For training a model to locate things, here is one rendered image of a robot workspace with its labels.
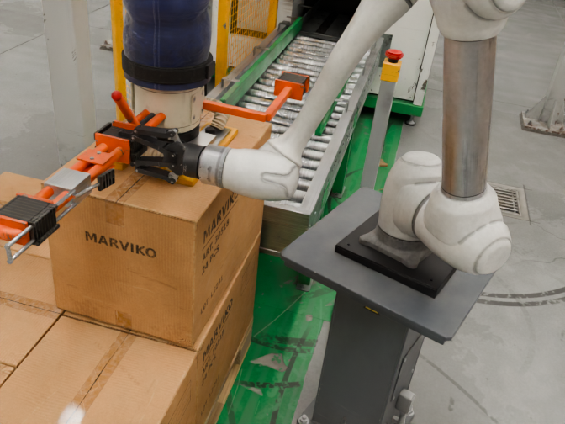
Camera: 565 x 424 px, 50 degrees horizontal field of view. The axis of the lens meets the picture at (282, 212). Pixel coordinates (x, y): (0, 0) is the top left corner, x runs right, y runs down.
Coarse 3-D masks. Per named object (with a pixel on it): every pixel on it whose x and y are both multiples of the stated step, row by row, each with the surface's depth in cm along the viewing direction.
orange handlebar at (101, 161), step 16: (288, 96) 172; (144, 112) 149; (224, 112) 158; (240, 112) 157; (256, 112) 156; (272, 112) 158; (80, 160) 126; (96, 160) 126; (112, 160) 129; (96, 176) 123; (48, 192) 116; (64, 192) 115
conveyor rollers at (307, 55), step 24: (288, 48) 379; (312, 48) 384; (264, 72) 336; (312, 72) 345; (360, 72) 356; (264, 96) 311; (288, 120) 286; (336, 120) 291; (312, 144) 268; (312, 168) 253
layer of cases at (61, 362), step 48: (0, 192) 211; (0, 240) 189; (0, 288) 171; (48, 288) 173; (240, 288) 195; (0, 336) 156; (48, 336) 158; (96, 336) 159; (144, 336) 161; (240, 336) 214; (0, 384) 143; (48, 384) 145; (96, 384) 146; (144, 384) 147; (192, 384) 160
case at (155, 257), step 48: (240, 144) 171; (96, 192) 142; (144, 192) 144; (192, 192) 146; (48, 240) 152; (96, 240) 147; (144, 240) 143; (192, 240) 139; (240, 240) 182; (96, 288) 156; (144, 288) 151; (192, 288) 147; (192, 336) 155
